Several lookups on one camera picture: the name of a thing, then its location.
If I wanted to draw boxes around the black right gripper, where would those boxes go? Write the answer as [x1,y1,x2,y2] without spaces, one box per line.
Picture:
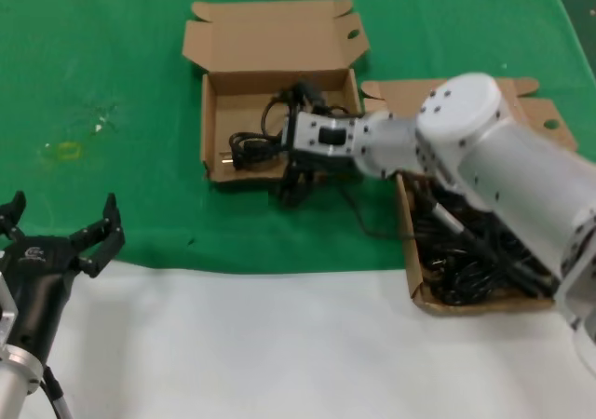
[278,80,328,210]

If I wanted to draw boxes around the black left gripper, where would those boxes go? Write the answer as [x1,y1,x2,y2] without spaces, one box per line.
[0,189,127,362]

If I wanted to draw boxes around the black power cable with plug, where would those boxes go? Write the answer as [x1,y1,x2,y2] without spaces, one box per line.
[217,91,416,242]

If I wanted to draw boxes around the cardboard box with torn rim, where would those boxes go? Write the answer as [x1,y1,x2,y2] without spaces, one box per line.
[181,0,372,187]

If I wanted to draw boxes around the green table cloth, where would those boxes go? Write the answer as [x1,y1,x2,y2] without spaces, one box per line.
[0,0,596,272]

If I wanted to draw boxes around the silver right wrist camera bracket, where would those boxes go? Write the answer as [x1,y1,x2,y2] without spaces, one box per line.
[280,110,370,165]

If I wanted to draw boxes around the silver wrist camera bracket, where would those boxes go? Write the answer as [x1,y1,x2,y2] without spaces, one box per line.
[0,269,20,345]
[280,110,370,165]

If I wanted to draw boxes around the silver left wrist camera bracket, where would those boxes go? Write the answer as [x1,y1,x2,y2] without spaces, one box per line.
[0,269,20,345]

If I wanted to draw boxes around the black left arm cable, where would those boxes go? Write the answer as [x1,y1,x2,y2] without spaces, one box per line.
[39,364,75,419]

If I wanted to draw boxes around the cardboard box holding cable pile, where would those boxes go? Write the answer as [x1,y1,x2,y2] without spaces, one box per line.
[360,77,581,318]

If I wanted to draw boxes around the pile of black power cables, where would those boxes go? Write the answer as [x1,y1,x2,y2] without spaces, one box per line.
[403,171,560,306]

